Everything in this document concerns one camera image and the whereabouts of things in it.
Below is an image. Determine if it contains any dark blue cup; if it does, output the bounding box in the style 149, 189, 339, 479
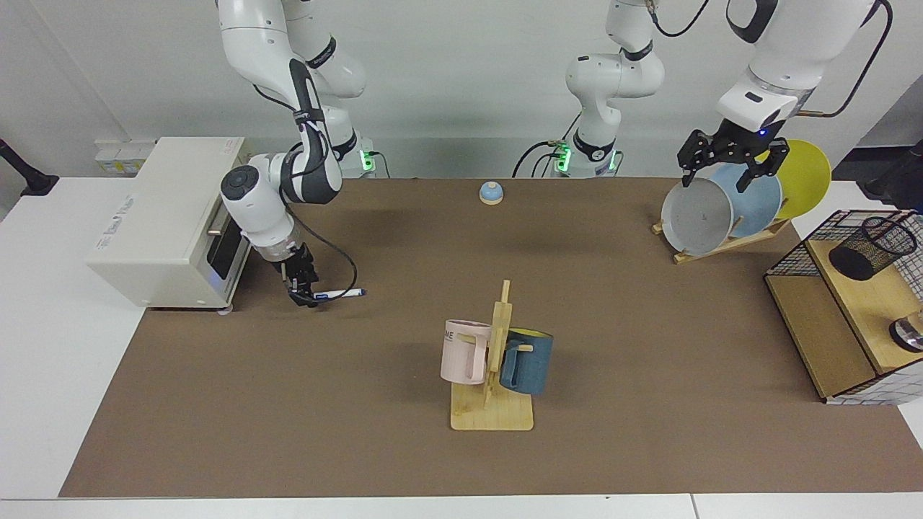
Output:
499, 328, 555, 396

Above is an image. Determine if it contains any pink cup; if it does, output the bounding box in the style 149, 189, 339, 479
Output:
441, 319, 493, 386

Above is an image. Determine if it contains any black mesh pen holder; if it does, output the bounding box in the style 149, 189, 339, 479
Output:
829, 216, 918, 282

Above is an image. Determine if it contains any wooden plate rack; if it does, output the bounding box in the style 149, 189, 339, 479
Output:
653, 216, 792, 265

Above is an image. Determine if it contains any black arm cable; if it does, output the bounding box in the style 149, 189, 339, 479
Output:
252, 58, 359, 293
797, 0, 895, 118

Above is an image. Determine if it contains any yellow plate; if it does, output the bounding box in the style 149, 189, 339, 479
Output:
757, 139, 832, 221

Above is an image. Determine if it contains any pale toaster oven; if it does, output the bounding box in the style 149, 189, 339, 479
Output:
85, 137, 253, 314

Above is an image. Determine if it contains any brown table cloth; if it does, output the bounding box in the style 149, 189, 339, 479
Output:
59, 177, 923, 498

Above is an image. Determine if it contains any light blue plate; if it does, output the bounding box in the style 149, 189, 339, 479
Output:
710, 160, 783, 239

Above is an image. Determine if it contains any wire basket with wooden floor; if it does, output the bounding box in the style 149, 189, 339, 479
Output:
764, 209, 923, 406

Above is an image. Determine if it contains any wooden cup stand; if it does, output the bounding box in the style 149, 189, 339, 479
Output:
451, 280, 535, 432

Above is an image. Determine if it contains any glass lid with black rim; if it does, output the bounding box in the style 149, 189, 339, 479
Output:
888, 311, 923, 354

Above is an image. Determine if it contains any black base cable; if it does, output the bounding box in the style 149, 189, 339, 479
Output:
512, 112, 582, 179

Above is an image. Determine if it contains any black equipment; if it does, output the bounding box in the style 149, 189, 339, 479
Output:
857, 141, 923, 211

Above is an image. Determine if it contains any grey plate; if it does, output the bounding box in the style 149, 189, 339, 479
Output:
661, 178, 734, 257

